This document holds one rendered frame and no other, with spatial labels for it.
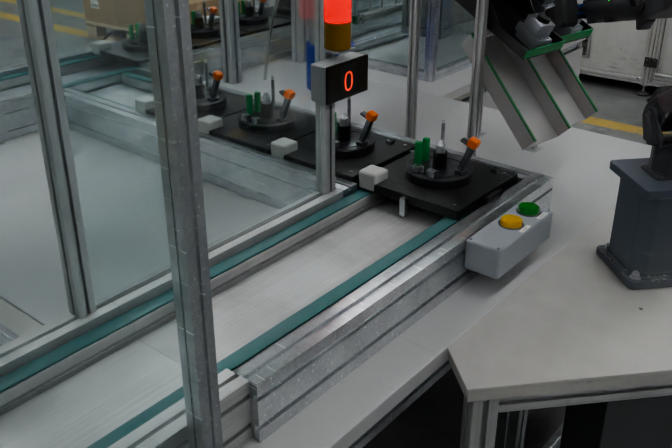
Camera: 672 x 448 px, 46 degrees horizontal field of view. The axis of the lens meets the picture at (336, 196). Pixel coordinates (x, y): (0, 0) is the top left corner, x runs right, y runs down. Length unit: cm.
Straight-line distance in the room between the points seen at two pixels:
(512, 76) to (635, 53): 381
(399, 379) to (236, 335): 26
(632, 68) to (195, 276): 500
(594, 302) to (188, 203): 88
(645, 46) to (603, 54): 28
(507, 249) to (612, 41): 434
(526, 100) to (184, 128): 119
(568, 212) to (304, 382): 86
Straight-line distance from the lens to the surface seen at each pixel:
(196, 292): 88
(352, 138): 180
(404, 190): 160
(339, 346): 121
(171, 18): 77
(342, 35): 146
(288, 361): 112
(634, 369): 136
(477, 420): 132
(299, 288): 137
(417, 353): 131
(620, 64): 572
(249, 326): 128
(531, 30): 176
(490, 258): 143
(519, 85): 189
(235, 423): 111
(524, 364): 132
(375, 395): 122
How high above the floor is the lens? 163
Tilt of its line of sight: 25 degrees down
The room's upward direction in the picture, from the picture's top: straight up
